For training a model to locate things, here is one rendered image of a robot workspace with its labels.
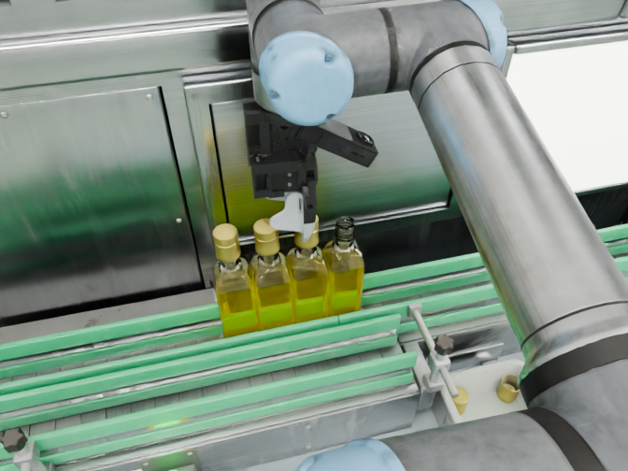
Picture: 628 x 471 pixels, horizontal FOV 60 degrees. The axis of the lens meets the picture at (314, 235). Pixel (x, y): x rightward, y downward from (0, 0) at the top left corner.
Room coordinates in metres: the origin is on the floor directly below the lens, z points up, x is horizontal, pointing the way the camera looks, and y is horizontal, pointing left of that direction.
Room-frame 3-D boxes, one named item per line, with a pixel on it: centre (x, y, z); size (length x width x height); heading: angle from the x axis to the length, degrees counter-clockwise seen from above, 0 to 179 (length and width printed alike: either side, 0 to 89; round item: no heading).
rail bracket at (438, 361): (0.48, -0.19, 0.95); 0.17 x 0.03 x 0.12; 14
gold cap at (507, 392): (0.51, -0.35, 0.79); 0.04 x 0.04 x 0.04
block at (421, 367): (0.50, -0.18, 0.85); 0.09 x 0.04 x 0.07; 14
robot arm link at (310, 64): (0.46, 0.00, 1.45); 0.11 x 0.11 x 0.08; 11
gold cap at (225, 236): (0.54, 0.12, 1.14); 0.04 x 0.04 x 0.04
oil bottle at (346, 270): (0.58, -0.05, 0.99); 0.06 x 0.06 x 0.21; 15
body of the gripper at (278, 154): (0.56, 0.04, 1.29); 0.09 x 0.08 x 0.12; 101
